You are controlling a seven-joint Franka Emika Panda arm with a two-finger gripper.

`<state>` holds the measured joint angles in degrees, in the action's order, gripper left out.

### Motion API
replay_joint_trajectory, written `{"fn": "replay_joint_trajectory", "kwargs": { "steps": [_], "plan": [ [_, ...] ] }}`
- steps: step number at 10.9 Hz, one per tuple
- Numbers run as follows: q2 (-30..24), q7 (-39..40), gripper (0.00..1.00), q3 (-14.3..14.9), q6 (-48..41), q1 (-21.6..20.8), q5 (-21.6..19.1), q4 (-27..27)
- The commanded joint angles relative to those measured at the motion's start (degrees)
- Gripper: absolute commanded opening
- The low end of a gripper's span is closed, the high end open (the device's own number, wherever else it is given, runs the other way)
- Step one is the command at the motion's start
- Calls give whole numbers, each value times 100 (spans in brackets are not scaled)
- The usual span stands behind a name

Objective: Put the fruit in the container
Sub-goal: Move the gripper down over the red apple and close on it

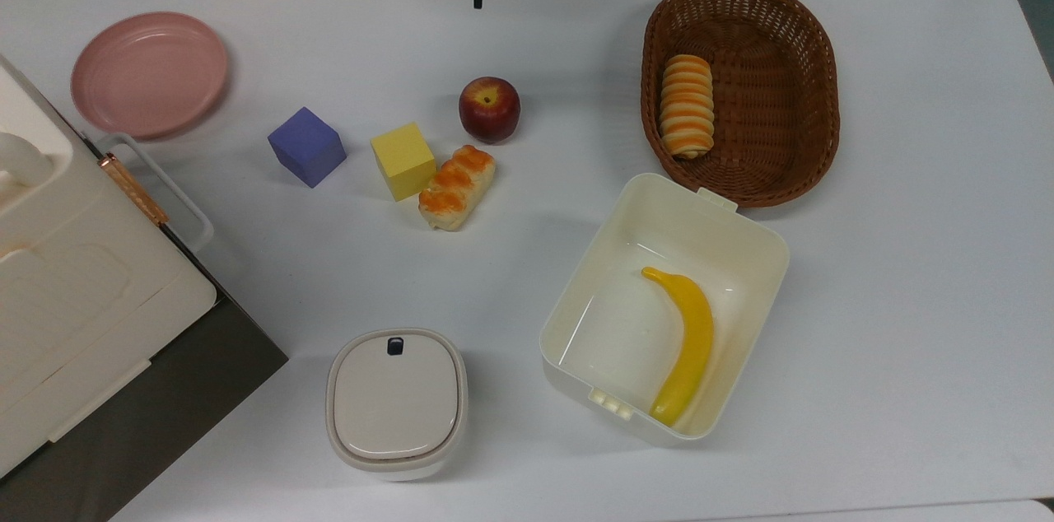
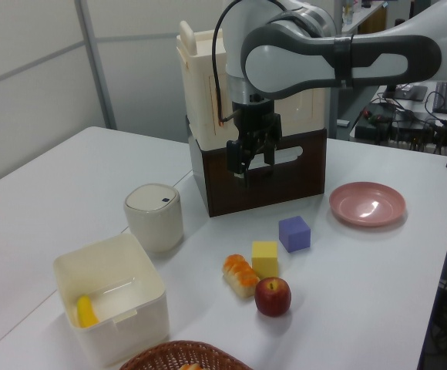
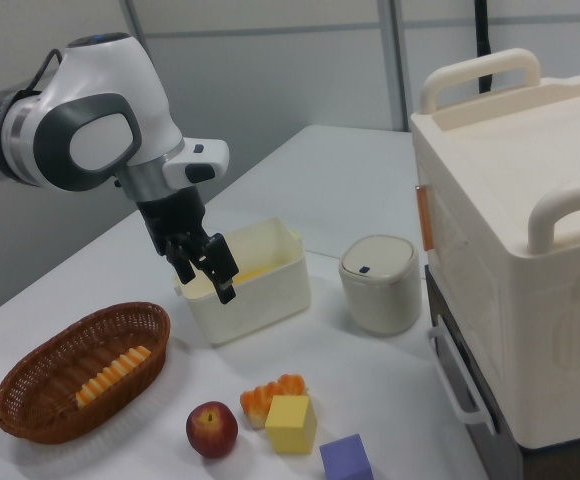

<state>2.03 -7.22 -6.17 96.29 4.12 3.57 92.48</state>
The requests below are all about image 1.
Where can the red apple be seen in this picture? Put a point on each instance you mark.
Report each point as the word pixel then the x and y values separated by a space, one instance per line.
pixel 489 109

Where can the white open plastic container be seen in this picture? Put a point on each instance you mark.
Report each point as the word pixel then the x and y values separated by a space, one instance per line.
pixel 650 258

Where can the white lidded container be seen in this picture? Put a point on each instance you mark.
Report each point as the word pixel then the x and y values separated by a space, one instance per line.
pixel 396 403

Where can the purple cube block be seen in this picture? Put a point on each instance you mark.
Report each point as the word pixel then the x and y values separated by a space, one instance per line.
pixel 307 146

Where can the yellow cube block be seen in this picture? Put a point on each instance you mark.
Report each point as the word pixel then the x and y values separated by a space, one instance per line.
pixel 403 160

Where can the orange glazed bread loaf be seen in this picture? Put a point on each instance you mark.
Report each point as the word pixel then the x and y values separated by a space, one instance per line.
pixel 457 187

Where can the striped spiral bread roll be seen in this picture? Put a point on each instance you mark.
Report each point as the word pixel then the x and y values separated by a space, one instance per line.
pixel 686 105

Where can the pink plate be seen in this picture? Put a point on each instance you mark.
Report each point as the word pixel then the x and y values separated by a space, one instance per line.
pixel 149 74

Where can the brown wicker basket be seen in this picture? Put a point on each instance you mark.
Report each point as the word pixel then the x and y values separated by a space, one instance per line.
pixel 766 118

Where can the yellow banana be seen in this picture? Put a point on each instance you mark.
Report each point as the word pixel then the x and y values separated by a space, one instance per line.
pixel 687 349

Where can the white toaster oven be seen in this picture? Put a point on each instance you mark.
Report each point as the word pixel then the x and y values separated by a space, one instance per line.
pixel 74 275

